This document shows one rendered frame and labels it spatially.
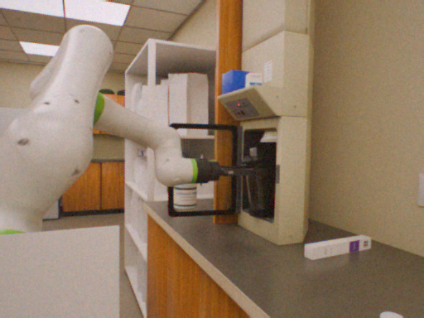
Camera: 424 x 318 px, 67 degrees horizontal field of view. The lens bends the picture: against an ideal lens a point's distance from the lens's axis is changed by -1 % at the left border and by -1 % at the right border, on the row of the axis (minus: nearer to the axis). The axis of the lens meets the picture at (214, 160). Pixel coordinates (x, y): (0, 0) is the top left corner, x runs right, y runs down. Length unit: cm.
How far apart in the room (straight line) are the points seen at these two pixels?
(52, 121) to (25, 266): 21
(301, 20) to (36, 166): 105
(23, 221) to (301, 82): 98
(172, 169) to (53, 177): 63
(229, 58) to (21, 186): 116
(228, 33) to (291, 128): 58
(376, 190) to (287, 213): 40
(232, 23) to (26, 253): 134
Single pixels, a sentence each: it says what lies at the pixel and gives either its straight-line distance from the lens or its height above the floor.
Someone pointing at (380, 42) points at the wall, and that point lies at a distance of 150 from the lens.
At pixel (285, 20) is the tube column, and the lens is 126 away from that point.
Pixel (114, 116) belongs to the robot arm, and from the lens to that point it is 104.
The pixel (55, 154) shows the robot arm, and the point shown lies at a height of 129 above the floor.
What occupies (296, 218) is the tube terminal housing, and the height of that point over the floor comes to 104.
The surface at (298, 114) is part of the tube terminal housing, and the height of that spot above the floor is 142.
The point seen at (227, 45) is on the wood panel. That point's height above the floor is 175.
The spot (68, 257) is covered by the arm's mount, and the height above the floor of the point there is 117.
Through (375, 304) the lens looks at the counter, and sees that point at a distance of 90.
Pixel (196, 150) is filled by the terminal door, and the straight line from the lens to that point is 138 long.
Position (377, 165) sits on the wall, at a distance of 144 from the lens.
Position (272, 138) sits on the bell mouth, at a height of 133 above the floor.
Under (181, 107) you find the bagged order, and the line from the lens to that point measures 236.
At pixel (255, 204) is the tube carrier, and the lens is 129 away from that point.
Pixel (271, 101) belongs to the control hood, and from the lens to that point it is 116.
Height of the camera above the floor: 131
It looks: 3 degrees down
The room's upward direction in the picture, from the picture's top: 1 degrees clockwise
